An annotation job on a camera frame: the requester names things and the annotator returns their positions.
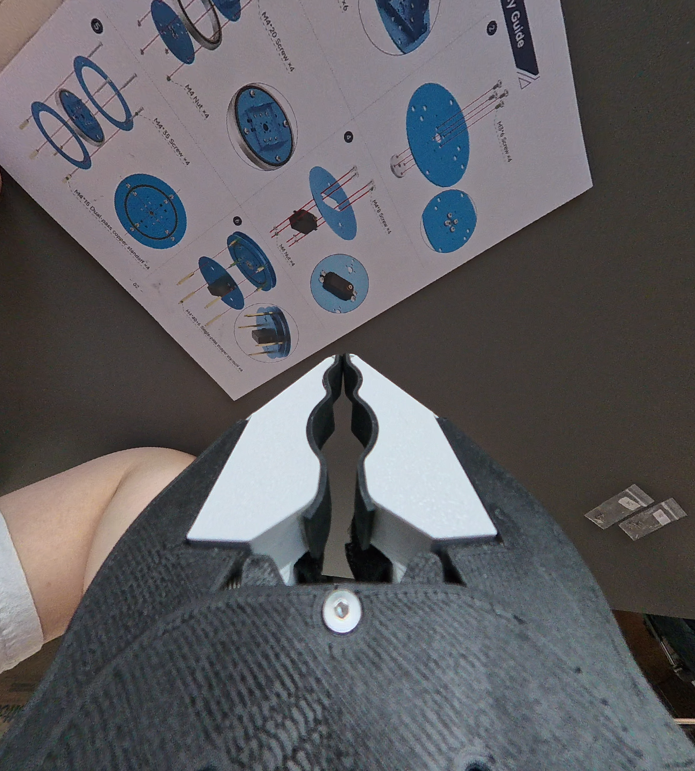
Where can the person's right forearm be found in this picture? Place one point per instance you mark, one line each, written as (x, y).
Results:
(82, 512)

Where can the dark desk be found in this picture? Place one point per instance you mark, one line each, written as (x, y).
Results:
(564, 361)

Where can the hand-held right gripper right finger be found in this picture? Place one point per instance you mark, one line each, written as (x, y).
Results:
(425, 482)

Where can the assembly guide sheet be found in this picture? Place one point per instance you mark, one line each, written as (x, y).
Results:
(215, 180)

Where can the small clear screw bag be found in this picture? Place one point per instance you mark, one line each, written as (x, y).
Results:
(615, 508)
(654, 519)

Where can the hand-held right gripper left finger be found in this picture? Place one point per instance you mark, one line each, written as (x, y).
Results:
(263, 482)

